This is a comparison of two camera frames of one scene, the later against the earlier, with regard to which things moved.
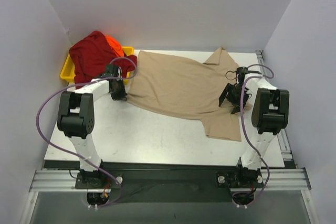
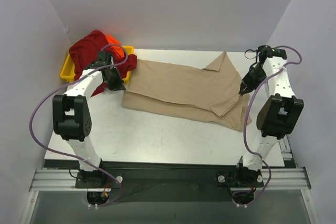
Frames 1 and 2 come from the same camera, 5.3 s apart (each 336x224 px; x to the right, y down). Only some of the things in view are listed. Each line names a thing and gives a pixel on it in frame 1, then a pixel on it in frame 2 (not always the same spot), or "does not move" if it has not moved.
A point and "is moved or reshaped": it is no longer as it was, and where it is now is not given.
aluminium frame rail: (287, 179) does not move
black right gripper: (234, 92) -> (248, 82)
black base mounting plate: (170, 182) does not move
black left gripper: (117, 91) -> (113, 77)
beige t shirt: (186, 88) is moved or reshaped
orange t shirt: (115, 45) does not move
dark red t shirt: (89, 59) does not move
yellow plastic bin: (67, 75) does not move
